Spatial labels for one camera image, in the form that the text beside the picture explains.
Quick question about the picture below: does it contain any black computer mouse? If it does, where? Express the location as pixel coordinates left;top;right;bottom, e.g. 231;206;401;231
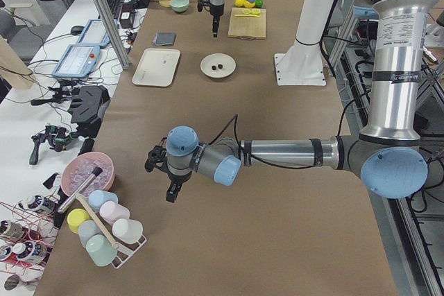
70;25;84;36

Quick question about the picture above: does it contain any pastel cups rack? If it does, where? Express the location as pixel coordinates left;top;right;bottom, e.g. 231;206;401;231
76;194;147;269

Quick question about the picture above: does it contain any blue teach pendant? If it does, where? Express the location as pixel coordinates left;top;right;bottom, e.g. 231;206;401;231
52;44;101;78
77;19;110;48

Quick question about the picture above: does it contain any grey folded cloth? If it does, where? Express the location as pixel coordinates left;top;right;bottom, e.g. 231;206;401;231
153;32;176;46

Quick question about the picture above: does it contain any blue teach pendant lower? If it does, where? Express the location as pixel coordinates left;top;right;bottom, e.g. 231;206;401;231
52;44;101;78

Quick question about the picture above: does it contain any black keyboard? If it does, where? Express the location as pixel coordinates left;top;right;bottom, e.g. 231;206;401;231
106;0;122;19

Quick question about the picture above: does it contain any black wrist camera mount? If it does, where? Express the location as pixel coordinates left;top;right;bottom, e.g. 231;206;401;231
197;0;210;12
144;137;168;173

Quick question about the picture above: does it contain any white rabbit tray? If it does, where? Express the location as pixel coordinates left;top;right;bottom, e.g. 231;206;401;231
132;48;180;87

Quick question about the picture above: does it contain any pink bowl with ice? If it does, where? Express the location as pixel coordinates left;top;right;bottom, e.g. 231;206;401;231
61;152;114;197

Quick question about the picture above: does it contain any black-tipped metal stirrer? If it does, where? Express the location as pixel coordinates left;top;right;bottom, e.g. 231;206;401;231
57;166;103;214

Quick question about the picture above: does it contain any pink cup on rack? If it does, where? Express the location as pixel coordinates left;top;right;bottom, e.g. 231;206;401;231
99;201;130;225

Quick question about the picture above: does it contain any grey cup on rack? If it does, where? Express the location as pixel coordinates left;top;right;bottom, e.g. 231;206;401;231
78;220;101;248

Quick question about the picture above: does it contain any beige round plate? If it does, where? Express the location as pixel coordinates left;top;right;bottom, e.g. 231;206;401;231
200;53;237;79

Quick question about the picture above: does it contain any aluminium frame post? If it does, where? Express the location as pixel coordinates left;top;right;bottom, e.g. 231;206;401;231
93;0;130;70

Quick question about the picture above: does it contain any mint cup on rack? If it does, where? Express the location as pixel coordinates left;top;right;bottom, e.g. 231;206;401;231
85;234;117;267

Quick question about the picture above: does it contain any blue cup on rack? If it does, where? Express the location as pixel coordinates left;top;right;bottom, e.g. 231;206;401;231
88;190;119;212

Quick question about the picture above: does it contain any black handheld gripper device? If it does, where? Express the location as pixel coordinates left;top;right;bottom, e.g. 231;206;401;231
29;125;79;165

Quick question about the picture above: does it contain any blue teach pendant upper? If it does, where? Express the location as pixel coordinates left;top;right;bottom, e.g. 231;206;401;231
77;19;110;48

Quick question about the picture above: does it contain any wooden cutting board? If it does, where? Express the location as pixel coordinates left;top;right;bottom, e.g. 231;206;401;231
228;8;266;40

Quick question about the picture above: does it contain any mint green bowl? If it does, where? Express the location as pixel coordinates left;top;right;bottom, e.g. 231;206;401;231
170;0;190;13

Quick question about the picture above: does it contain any dark red cherry pair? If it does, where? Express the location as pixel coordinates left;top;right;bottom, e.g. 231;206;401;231
211;64;223;71

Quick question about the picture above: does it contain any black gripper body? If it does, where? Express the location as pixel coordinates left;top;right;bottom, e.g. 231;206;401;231
210;3;224;17
168;171;191;189

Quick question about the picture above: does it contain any yellow lemon near lime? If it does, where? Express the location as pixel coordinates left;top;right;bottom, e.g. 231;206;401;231
244;0;256;8

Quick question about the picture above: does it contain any bottle rack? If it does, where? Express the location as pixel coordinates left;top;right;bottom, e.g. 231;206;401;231
1;195;58;270

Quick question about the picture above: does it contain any yellow lemon outer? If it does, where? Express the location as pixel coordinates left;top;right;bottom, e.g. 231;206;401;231
234;0;246;8

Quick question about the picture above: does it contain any white cup on rack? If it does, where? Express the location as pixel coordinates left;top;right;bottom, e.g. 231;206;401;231
112;218;143;244

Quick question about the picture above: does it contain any yellow cup on rack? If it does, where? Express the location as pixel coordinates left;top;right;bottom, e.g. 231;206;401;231
67;208;90;234

